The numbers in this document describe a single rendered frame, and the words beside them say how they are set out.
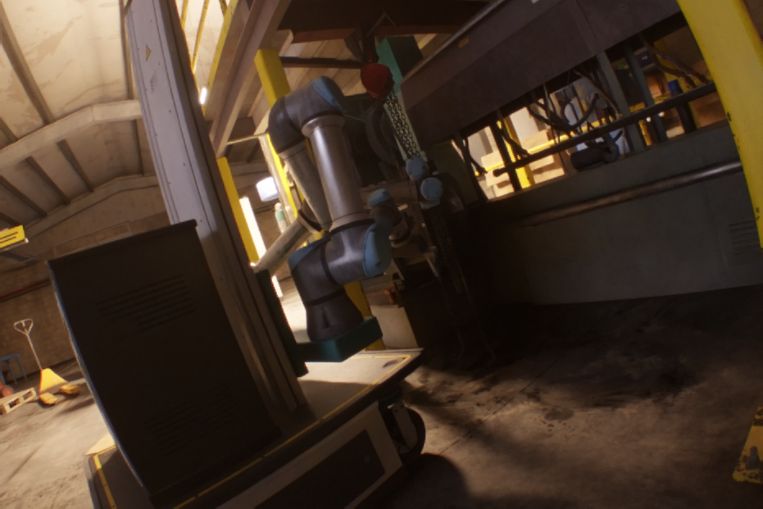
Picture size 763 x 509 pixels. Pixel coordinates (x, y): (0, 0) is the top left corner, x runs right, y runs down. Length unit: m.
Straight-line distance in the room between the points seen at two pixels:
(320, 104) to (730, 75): 0.89
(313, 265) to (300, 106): 0.41
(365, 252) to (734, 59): 0.82
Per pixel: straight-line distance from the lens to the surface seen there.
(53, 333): 16.28
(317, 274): 1.01
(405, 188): 1.39
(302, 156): 1.17
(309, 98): 1.09
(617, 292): 1.99
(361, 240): 0.96
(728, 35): 0.71
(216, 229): 1.07
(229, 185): 3.58
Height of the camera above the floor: 0.69
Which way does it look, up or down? level
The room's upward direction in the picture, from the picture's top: 20 degrees counter-clockwise
